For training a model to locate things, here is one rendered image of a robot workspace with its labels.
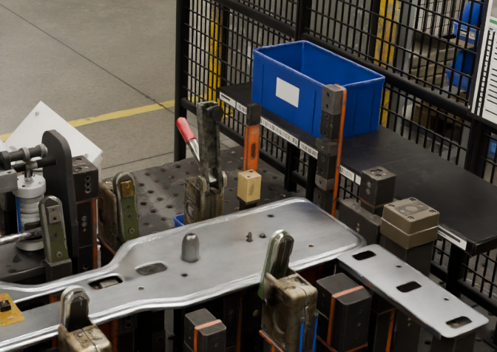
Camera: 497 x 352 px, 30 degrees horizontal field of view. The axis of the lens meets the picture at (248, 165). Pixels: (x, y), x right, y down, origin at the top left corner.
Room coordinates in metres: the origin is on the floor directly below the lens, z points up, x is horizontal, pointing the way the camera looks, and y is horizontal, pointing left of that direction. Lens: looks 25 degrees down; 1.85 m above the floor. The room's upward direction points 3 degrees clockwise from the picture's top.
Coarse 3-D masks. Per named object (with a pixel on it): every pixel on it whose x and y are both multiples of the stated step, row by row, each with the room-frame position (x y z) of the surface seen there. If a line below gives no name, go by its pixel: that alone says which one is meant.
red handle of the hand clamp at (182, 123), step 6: (180, 120) 1.70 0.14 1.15; (180, 126) 1.69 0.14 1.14; (186, 126) 1.69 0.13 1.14; (180, 132) 1.68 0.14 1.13; (186, 132) 1.68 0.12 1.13; (192, 132) 1.68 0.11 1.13; (186, 138) 1.67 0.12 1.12; (192, 138) 1.67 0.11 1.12; (192, 144) 1.66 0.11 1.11; (192, 150) 1.65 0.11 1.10; (198, 150) 1.65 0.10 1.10; (198, 156) 1.64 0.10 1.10; (198, 162) 1.63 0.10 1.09; (210, 174) 1.61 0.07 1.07; (210, 180) 1.60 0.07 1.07; (216, 180) 1.60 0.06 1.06
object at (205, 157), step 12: (204, 108) 1.61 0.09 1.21; (216, 108) 1.59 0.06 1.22; (204, 120) 1.61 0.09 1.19; (216, 120) 1.59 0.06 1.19; (204, 132) 1.60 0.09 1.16; (216, 132) 1.62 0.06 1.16; (204, 144) 1.60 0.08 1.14; (216, 144) 1.61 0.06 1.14; (204, 156) 1.60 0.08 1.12; (216, 156) 1.61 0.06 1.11; (204, 168) 1.59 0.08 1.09; (216, 168) 1.61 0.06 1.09
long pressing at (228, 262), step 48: (144, 240) 1.47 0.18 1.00; (240, 240) 1.49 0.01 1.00; (336, 240) 1.51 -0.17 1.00; (0, 288) 1.29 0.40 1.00; (48, 288) 1.30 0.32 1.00; (144, 288) 1.31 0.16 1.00; (192, 288) 1.32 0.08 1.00; (240, 288) 1.34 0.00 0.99; (0, 336) 1.16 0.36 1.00; (48, 336) 1.17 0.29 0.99
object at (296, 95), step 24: (264, 48) 2.15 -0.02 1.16; (288, 48) 2.19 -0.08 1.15; (312, 48) 2.20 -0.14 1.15; (264, 72) 2.09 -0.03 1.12; (288, 72) 2.01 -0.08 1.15; (312, 72) 2.19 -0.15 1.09; (336, 72) 2.12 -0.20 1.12; (360, 72) 2.05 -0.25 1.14; (264, 96) 2.08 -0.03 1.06; (288, 96) 2.00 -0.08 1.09; (312, 96) 1.94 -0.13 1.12; (360, 96) 1.94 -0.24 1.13; (288, 120) 2.00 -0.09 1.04; (312, 120) 1.93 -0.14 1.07; (360, 120) 1.95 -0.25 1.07
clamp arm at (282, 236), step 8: (280, 232) 1.32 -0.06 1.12; (272, 240) 1.31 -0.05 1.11; (280, 240) 1.30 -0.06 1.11; (288, 240) 1.31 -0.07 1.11; (272, 248) 1.31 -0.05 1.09; (280, 248) 1.31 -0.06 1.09; (288, 248) 1.32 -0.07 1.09; (272, 256) 1.31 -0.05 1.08; (280, 256) 1.31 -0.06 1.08; (288, 256) 1.32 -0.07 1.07; (264, 264) 1.32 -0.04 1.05; (272, 264) 1.31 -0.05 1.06; (280, 264) 1.32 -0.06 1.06; (264, 272) 1.32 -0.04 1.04; (272, 272) 1.31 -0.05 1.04; (280, 272) 1.32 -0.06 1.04
